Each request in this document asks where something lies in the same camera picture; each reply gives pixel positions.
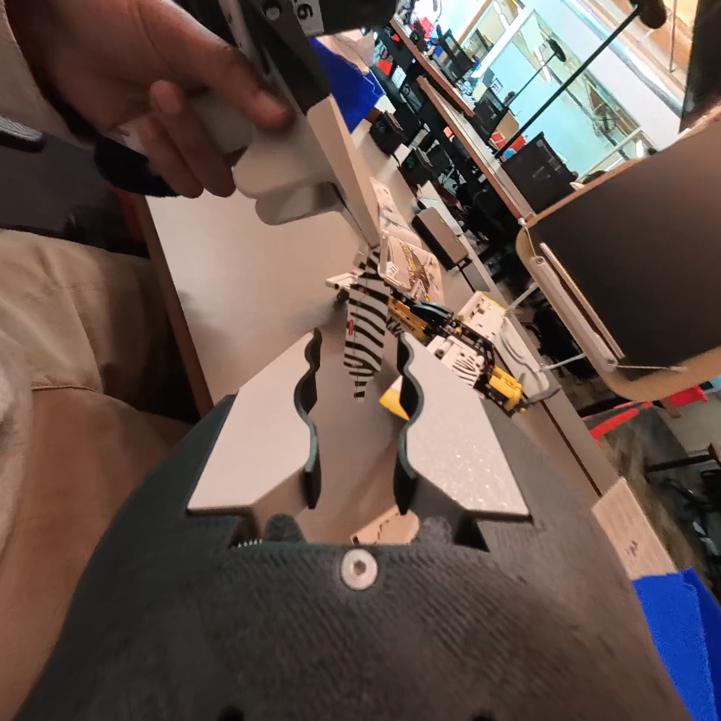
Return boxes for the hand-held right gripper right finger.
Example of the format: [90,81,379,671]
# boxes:
[393,333,531,519]

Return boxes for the black battery charger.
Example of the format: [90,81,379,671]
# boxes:
[369,110,406,155]
[400,149,434,189]

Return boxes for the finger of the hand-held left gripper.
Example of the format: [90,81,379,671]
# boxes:
[232,114,343,227]
[307,98,385,249]

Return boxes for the dark panel with white rail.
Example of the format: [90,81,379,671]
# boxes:
[515,110,721,398]

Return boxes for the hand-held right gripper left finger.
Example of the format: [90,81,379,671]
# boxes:
[186,328,323,518]

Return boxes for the instruction booklet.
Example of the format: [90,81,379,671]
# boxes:
[369,177,447,316]

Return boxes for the khaki pants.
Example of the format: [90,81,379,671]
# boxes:
[0,228,195,721]

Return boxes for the dark flat box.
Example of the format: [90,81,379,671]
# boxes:
[411,207,473,270]

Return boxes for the person's left forearm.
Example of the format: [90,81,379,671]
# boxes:
[0,0,74,142]

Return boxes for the person's left hand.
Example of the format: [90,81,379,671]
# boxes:
[25,0,295,199]

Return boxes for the lego airplane model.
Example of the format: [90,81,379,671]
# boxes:
[326,225,530,420]

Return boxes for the blue plastic bin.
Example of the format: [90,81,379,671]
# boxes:
[631,569,721,721]
[307,36,385,135]

